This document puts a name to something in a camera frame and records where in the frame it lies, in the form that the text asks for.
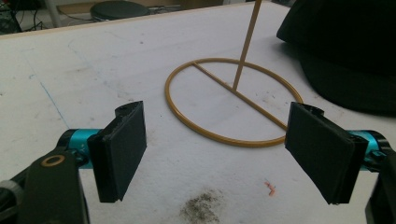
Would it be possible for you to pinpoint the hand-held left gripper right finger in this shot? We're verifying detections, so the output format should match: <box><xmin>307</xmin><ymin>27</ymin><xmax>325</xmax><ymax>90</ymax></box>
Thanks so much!
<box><xmin>284</xmin><ymin>101</ymin><xmax>390</xmax><ymax>205</ymax></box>

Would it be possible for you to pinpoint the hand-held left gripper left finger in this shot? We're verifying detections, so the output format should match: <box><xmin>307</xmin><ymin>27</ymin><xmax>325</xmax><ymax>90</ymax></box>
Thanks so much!
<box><xmin>58</xmin><ymin>100</ymin><xmax>148</xmax><ymax>203</ymax></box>

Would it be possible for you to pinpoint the black cap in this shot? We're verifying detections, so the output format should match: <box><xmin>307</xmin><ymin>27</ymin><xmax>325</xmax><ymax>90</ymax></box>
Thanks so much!
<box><xmin>276</xmin><ymin>0</ymin><xmax>396</xmax><ymax>115</ymax></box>

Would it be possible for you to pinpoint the gold metal hat stand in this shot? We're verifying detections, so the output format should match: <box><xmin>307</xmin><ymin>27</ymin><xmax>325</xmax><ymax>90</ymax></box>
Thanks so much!
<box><xmin>164</xmin><ymin>0</ymin><xmax>304</xmax><ymax>148</ymax></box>

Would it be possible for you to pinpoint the round black stool seat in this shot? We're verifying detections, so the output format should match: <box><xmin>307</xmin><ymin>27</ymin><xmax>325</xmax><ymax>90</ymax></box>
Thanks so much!
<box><xmin>90</xmin><ymin>0</ymin><xmax>150</xmax><ymax>22</ymax></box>

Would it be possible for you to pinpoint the white metal stand leg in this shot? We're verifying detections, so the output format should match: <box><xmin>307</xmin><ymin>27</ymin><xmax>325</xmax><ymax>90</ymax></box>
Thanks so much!
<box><xmin>45</xmin><ymin>0</ymin><xmax>63</xmax><ymax>28</ymax></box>

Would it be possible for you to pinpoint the black cable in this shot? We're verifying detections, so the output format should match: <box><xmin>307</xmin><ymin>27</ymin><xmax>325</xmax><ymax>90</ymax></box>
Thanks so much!
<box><xmin>8</xmin><ymin>6</ymin><xmax>45</xmax><ymax>33</ymax></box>

